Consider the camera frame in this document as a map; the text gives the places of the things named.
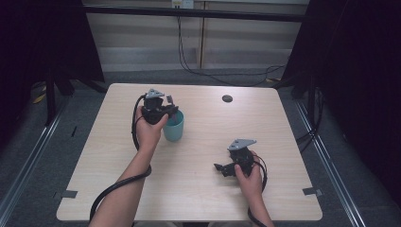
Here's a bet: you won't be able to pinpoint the black hanging wall cables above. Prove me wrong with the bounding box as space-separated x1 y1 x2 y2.
176 14 287 87

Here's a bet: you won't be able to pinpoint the person's left hand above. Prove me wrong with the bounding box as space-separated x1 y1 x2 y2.
134 105 170 155

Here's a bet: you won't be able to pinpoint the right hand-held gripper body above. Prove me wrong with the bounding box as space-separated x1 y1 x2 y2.
227 138 257 177

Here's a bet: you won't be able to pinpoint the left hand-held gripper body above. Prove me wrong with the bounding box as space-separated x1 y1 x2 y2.
140 88 173 126

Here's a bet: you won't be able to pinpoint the person's right hand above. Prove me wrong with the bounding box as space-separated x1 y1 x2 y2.
234 150 265 199

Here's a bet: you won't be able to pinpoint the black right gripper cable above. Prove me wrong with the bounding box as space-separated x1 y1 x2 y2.
246 153 270 227

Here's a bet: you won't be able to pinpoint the black metal stand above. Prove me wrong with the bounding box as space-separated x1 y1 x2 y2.
44 67 76 127

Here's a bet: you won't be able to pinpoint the black horizontal bar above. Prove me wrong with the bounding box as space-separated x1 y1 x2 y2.
82 5 306 23

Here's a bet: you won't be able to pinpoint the teal plastic cup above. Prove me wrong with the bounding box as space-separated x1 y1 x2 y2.
162 109 185 143

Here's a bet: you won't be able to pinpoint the white wall socket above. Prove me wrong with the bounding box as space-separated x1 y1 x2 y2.
171 0 195 9

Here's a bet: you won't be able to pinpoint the metal floor rail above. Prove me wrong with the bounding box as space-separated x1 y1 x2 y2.
0 100 65 218
294 98 368 227

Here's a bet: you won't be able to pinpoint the yellow floor scrap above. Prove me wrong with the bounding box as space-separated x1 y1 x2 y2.
32 84 47 105

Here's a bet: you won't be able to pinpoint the black curtain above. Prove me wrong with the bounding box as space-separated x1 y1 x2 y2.
0 0 106 149
280 0 401 206

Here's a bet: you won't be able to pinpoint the grey tape strip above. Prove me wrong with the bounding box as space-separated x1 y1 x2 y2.
61 189 78 200
302 186 323 197

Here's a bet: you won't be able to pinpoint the black floor cables bundle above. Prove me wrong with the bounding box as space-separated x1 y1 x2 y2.
296 86 326 154

